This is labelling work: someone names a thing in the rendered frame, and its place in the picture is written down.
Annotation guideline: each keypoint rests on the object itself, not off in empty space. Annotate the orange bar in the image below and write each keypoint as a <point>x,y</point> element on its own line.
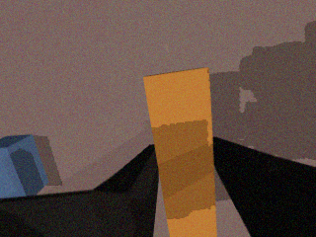
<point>179,106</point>

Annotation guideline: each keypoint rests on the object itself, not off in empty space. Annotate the blue block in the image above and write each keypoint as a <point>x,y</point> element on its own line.
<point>21,170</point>

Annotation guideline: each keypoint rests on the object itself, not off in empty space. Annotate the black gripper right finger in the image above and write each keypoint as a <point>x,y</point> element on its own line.
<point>276,197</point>

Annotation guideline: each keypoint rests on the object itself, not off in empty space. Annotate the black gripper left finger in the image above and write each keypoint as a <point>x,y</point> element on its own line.
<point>122,206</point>

